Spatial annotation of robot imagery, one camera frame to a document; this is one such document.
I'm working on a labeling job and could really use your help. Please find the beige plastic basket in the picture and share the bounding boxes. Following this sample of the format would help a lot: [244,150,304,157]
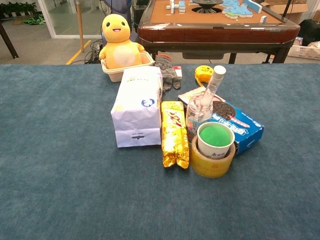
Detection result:
[100,51,155,83]

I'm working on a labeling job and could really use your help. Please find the wooden pole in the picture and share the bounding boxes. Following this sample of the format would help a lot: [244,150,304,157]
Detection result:
[76,0,85,53]

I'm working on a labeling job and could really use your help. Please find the yellow adhesive tape roll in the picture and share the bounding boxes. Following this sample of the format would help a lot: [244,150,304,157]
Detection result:
[190,134,236,179]

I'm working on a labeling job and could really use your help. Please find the grey knitted glove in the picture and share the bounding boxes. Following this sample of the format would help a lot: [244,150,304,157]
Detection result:
[153,54,182,93]

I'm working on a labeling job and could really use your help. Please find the brown mahjong table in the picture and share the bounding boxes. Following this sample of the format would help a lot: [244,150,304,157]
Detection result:
[137,0,301,65]

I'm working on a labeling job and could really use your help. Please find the white plastic crate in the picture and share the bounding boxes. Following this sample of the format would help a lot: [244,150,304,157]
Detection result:
[287,37,320,61]

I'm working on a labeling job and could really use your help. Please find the black floor cables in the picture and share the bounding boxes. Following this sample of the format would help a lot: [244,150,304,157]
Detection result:
[84,39,104,65]

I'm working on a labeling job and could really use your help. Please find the green ball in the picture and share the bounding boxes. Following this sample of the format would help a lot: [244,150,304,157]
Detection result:
[199,125,231,148]

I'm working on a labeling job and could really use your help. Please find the yellow plush duck toy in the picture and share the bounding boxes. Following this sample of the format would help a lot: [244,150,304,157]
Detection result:
[98,13,146,70]

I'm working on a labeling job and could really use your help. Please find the blue cookie box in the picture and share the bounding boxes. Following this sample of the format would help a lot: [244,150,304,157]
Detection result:
[209,99,265,157]

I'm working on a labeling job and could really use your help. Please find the clear test tube white cap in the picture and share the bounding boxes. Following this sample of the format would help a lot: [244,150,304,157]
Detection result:
[199,65,227,113]

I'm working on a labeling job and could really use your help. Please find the green cloth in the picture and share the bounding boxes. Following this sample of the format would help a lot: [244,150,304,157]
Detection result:
[23,14,47,25]

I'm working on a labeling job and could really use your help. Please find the dark table leg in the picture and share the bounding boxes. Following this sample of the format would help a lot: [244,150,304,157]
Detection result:
[0,22,20,60]

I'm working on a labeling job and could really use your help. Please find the clear glass jar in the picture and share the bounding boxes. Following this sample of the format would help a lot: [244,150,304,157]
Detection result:
[185,95,214,137]

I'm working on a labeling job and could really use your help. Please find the black mahjong table centre dial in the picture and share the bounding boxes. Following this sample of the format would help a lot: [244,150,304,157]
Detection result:
[191,0,224,13]

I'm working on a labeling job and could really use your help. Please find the blue felt table cover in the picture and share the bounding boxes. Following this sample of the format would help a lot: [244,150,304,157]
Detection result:
[0,63,320,240]

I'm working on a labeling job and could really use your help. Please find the yellow tape measure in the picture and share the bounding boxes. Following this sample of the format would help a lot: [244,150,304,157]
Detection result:
[194,64,219,88]

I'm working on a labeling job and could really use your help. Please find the pink white snack packet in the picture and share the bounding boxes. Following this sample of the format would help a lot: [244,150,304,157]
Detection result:
[177,86,227,107]

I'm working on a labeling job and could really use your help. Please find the cardboard box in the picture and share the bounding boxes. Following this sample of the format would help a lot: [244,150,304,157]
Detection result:
[259,0,311,16]

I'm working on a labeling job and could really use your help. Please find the gold foil snack pack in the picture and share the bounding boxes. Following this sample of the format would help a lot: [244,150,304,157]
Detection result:
[160,100,190,170]

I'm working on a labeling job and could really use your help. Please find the pile of blue mahjong tiles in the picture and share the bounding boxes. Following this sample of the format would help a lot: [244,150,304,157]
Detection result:
[222,0,263,20]

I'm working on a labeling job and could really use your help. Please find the white paper bag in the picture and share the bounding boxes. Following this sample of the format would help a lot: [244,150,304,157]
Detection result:
[110,66,164,148]

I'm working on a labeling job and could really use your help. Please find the green potted plants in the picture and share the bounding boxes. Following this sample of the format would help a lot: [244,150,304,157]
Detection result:
[0,1,38,18]

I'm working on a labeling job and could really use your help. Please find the small cluster of mahjong tiles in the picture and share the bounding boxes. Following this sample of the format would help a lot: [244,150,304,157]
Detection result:
[169,0,187,13]

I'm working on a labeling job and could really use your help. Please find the white paper cup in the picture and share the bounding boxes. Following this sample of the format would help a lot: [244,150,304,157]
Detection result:
[196,121,236,160]

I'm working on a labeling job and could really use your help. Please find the small red white box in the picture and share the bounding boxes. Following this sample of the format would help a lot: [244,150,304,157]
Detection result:
[173,65,183,81]

